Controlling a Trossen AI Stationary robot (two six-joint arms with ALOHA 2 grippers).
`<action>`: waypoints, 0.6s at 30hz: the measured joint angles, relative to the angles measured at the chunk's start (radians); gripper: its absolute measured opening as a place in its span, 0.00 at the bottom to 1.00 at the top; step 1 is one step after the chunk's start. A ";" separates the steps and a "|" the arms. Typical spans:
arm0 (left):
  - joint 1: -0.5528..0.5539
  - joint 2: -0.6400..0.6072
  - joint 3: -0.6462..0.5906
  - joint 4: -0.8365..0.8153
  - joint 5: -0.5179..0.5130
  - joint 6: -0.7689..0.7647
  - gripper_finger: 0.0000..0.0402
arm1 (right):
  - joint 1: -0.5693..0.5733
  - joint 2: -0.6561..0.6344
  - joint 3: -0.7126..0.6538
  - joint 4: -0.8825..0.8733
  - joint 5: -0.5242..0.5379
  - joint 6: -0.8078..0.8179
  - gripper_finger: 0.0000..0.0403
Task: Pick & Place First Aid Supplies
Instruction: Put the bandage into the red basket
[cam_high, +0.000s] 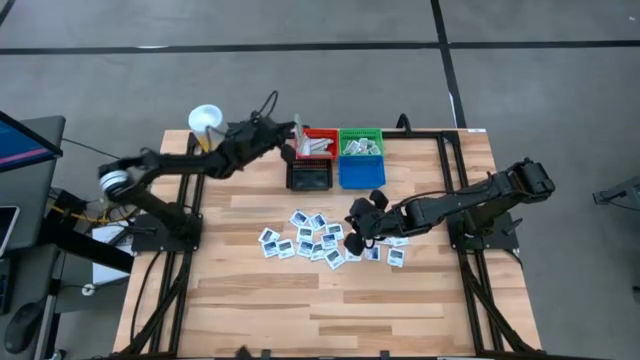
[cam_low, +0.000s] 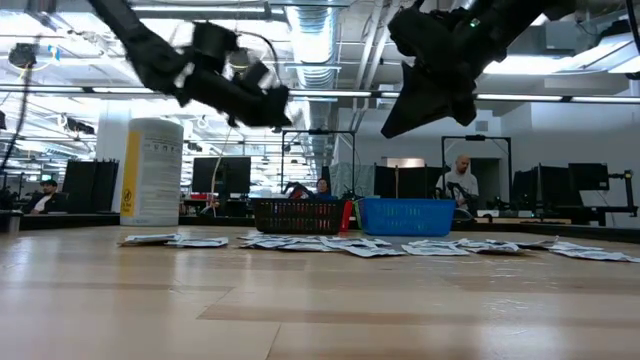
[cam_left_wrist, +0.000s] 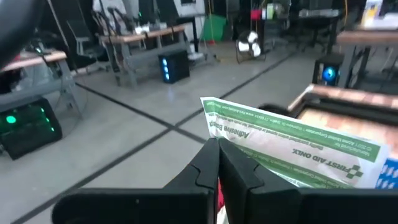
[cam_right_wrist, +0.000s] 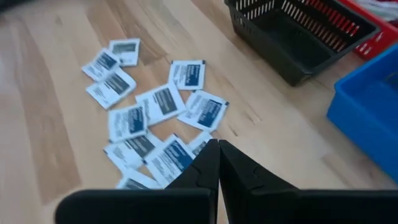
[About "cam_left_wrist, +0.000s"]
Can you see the black background desk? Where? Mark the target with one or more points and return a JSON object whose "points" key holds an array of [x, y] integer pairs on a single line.
{"points": [[317, 18]]}

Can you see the black floor fan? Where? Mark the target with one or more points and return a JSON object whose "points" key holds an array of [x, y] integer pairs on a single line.
{"points": [[250, 45]]}

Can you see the black computer tower blue fan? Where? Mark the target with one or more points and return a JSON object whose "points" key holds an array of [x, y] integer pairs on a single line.
{"points": [[328, 73]]}

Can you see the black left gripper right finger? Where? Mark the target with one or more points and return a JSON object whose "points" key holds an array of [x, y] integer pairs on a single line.
{"points": [[245, 177]]}

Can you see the black computer tower green lights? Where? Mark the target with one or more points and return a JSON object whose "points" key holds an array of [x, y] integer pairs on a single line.
{"points": [[28, 130]]}

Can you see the red plastic basket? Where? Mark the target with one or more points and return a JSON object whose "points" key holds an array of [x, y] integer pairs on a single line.
{"points": [[220, 196]]}

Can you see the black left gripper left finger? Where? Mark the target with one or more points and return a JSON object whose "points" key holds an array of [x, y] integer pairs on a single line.
{"points": [[202, 174]]}

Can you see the wooden top metal desk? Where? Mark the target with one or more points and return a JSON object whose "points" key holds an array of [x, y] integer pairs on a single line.
{"points": [[140, 37], [367, 37], [37, 59]]}

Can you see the white yellow box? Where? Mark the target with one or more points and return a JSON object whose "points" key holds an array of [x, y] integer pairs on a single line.
{"points": [[371, 12]]}

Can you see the background black robot arm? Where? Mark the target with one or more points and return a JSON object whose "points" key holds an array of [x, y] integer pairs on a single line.
{"points": [[105, 18]]}

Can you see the black office chair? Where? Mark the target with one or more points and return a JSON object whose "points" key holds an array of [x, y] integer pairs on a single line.
{"points": [[84, 34]]}

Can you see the blue plastic basket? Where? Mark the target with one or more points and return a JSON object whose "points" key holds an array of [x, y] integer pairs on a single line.
{"points": [[387, 174]]}

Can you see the black computer tower blue lights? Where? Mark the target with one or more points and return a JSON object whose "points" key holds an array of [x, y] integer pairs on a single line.
{"points": [[175, 67]]}

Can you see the green fabric screen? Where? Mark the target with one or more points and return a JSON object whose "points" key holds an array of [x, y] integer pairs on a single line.
{"points": [[214, 28]]}

